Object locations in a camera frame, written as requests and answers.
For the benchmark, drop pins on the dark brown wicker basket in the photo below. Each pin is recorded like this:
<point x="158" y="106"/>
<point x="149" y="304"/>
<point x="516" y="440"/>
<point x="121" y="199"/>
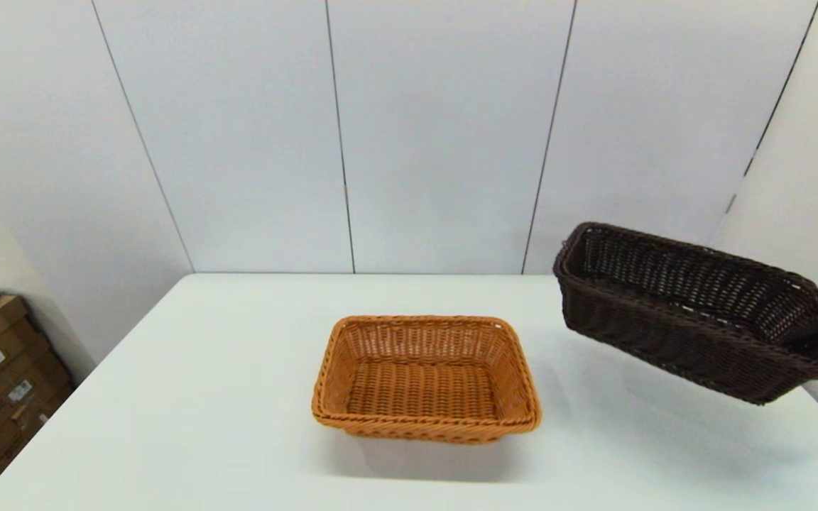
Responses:
<point x="664" y="341"/>

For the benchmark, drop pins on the orange wicker basket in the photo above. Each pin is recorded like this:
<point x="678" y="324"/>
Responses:
<point x="423" y="426"/>

